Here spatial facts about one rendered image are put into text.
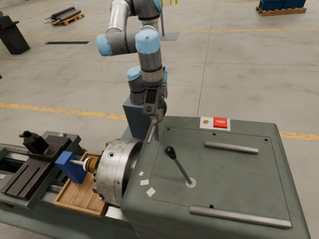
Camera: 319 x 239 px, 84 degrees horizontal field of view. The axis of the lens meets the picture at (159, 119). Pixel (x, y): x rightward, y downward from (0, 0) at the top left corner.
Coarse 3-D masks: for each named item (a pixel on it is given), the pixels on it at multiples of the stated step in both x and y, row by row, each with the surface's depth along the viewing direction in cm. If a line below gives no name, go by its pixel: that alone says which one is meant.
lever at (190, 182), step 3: (174, 159) 59; (177, 159) 60; (177, 162) 60; (180, 165) 61; (180, 168) 61; (183, 171) 61; (183, 174) 62; (186, 174) 62; (186, 177) 62; (186, 180) 64; (189, 180) 63; (192, 180) 64; (186, 183) 64; (189, 183) 63; (192, 183) 63; (195, 183) 63; (189, 186) 63; (192, 186) 63
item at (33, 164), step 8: (48, 136) 130; (56, 136) 129; (64, 144) 123; (32, 160) 115; (40, 160) 115; (24, 168) 111; (32, 168) 111; (40, 168) 110; (48, 168) 112; (16, 176) 108; (24, 176) 107; (32, 176) 107; (40, 176) 107; (8, 184) 104; (16, 184) 104; (24, 184) 103; (32, 184) 102; (8, 192) 101; (16, 192) 100; (24, 192) 100; (32, 192) 102
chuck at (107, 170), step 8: (112, 144) 84; (120, 144) 84; (104, 152) 80; (120, 152) 79; (104, 160) 78; (112, 160) 77; (104, 168) 76; (112, 168) 76; (96, 176) 76; (104, 176) 75; (112, 176) 75; (96, 184) 77; (104, 184) 76; (112, 184) 75; (104, 192) 77; (112, 192) 75; (104, 200) 80; (112, 200) 78
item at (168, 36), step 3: (162, 12) 479; (162, 15) 482; (162, 18) 486; (162, 21) 491; (162, 24) 496; (162, 27) 501; (162, 30) 508; (159, 33) 541; (162, 33) 513; (165, 33) 535; (168, 33) 533; (171, 33) 530; (174, 33) 527; (177, 33) 525; (159, 36) 523; (162, 36) 519; (165, 36) 518; (168, 36) 516; (171, 36) 513; (174, 36) 511; (177, 36) 508; (162, 39) 502; (165, 39) 500; (168, 39) 497; (171, 39) 495; (174, 39) 493
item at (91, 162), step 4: (88, 160) 92; (92, 160) 92; (96, 160) 91; (88, 164) 91; (92, 164) 90; (96, 164) 90; (88, 168) 91; (92, 168) 90; (96, 168) 91; (92, 172) 91
